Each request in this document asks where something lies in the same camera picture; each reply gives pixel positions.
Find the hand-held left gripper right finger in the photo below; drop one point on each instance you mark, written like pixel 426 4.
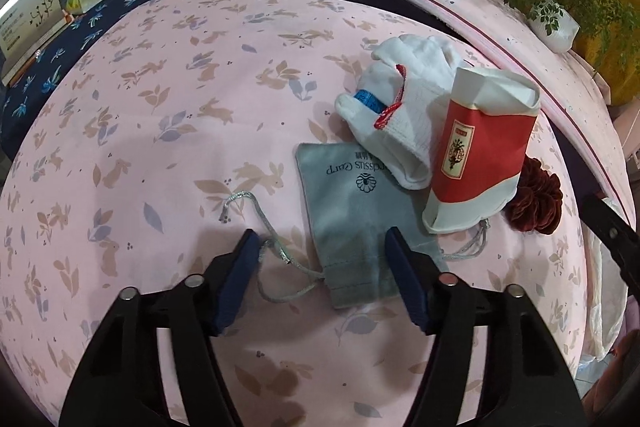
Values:
pixel 407 282

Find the white knit glove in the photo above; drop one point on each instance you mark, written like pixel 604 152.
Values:
pixel 420 107

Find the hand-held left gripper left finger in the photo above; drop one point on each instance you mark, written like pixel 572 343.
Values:
pixel 240 277

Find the dark red scrunchie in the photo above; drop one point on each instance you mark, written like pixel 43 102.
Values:
pixel 537 202

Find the bin with white plastic liner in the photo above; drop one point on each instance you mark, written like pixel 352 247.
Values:
pixel 602 307

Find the red and white paper bag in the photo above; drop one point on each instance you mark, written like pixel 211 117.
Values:
pixel 480 147

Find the white book with flower print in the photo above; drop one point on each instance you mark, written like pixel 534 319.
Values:
pixel 30 17

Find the pink rabbit print tablecloth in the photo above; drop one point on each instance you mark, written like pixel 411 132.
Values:
pixel 175 157

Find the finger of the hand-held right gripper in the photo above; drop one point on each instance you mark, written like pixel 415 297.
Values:
pixel 612 232

